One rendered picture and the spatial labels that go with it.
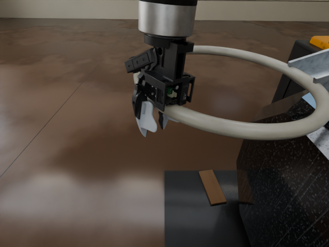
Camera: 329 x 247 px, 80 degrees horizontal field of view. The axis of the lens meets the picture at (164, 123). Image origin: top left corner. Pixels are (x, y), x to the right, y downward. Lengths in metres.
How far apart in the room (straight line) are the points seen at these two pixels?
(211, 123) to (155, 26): 0.18
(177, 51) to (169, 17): 0.05
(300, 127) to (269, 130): 0.06
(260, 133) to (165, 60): 0.20
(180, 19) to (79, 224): 1.22
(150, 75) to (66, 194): 1.24
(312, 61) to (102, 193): 1.26
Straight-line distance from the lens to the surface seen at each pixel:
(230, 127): 0.35
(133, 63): 0.42
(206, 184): 1.39
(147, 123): 0.40
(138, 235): 1.25
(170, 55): 0.33
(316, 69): 0.76
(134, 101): 0.39
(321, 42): 1.73
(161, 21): 0.31
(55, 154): 1.80
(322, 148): 0.69
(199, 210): 1.30
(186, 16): 0.32
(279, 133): 0.39
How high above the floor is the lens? 1.14
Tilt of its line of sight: 38 degrees down
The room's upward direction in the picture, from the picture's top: straight up
